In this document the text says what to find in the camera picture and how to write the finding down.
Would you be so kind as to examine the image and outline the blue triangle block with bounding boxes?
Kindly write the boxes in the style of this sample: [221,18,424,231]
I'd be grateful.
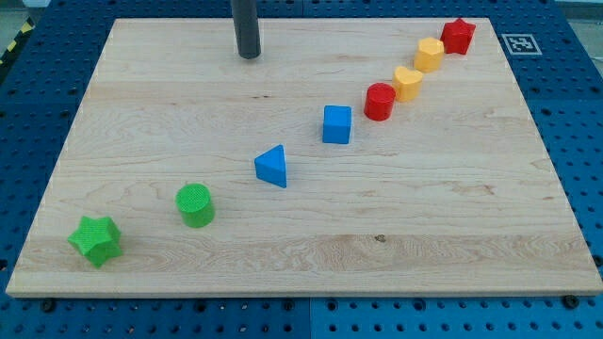
[254,144,287,188]

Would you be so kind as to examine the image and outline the blue cube block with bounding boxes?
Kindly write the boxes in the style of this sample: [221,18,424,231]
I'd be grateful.
[322,105,352,144]

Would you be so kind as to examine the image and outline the light wooden board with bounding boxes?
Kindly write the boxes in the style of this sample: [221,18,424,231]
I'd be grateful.
[7,18,602,299]

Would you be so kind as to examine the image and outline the red cylinder block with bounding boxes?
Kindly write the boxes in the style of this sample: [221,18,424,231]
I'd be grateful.
[364,83,396,121]

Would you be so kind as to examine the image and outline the green cylinder block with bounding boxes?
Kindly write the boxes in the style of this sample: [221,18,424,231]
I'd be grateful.
[175,183,215,228]

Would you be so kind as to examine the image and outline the yellow heart block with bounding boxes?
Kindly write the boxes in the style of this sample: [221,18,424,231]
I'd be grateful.
[392,66,423,103]

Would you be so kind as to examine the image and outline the yellow hexagon block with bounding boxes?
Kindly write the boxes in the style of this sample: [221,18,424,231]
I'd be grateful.
[414,37,445,73]

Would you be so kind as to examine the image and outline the red star block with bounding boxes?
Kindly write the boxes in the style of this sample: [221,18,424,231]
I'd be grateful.
[440,18,476,55]

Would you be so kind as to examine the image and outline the green star block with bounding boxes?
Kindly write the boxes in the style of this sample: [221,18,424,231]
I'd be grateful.
[67,216,122,268]

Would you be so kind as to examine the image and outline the white fiducial marker tag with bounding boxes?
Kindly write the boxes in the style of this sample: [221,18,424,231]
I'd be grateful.
[501,33,542,56]

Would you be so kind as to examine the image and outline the black bolt front left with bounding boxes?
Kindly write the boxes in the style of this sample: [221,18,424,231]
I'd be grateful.
[40,299,57,313]

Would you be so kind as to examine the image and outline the black bolt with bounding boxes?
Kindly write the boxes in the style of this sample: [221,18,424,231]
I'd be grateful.
[562,295,580,310]
[40,299,57,313]

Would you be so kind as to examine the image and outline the black bolt front right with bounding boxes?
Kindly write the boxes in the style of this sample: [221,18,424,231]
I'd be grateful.
[562,295,580,310]

